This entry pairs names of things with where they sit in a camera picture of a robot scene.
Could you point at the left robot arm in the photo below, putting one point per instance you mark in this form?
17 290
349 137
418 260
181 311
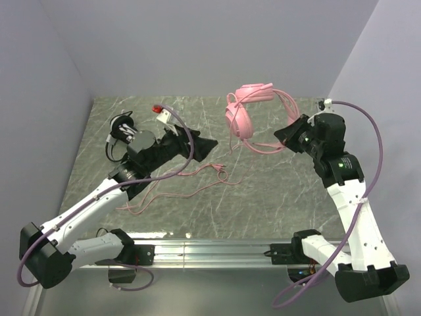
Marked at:
54 249

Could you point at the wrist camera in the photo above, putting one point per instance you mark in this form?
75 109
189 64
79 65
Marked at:
165 117
324 105

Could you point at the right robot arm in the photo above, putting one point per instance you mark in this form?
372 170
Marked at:
361 264

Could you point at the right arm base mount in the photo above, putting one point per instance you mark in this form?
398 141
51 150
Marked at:
298 265

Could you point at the aluminium front rail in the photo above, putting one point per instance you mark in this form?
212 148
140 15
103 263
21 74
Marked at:
184 254

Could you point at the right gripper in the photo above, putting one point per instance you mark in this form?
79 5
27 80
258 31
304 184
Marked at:
298 130

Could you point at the pink headphones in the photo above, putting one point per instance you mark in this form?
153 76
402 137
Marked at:
252 101

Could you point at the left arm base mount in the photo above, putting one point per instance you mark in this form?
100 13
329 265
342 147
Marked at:
133 260

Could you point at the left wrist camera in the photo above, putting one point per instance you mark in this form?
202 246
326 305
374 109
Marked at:
165 117

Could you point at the aluminium left side rail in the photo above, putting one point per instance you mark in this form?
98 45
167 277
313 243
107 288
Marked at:
32 301

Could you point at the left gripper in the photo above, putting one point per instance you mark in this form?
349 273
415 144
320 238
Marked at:
191 145

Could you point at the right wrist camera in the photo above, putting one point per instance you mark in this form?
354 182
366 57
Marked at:
324 105

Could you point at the white black headphones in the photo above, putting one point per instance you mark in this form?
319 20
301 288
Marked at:
122 128

